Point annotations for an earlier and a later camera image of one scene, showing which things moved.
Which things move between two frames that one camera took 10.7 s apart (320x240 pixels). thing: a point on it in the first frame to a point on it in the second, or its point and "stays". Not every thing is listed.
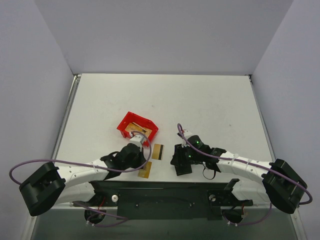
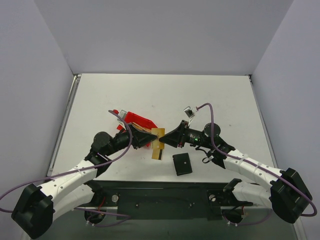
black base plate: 166,200 stays
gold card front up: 144,172 to 158,132
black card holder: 183,169 stays
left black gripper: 139,155 to 133,139
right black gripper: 181,156 to 182,135
